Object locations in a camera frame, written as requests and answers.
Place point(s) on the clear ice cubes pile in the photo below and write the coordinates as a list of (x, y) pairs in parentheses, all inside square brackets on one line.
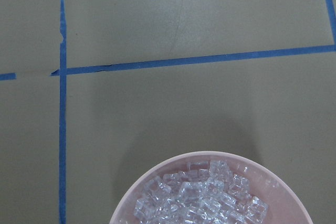
[(206, 192)]

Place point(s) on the brown table mat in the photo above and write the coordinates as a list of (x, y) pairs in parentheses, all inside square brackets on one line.
[(141, 81)]

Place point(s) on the pink bowl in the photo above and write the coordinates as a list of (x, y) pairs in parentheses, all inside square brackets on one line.
[(283, 204)]

